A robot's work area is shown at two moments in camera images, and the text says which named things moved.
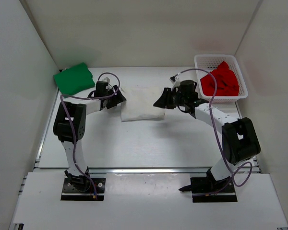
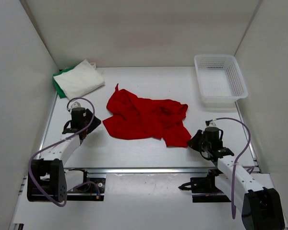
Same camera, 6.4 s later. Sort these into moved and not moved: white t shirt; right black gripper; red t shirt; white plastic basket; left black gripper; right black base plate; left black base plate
Moved: red t shirt; right black gripper; white t shirt; left black gripper
Not moved: right black base plate; white plastic basket; left black base plate
